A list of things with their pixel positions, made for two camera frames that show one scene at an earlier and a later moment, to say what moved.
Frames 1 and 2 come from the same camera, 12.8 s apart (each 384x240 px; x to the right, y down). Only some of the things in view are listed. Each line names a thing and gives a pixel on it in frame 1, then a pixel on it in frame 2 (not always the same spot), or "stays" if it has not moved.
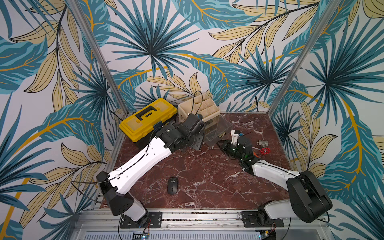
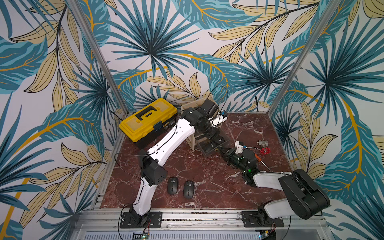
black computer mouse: [173, 185] stays
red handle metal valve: [263, 150] stays
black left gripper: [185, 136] -> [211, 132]
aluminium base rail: [97, 225] stays
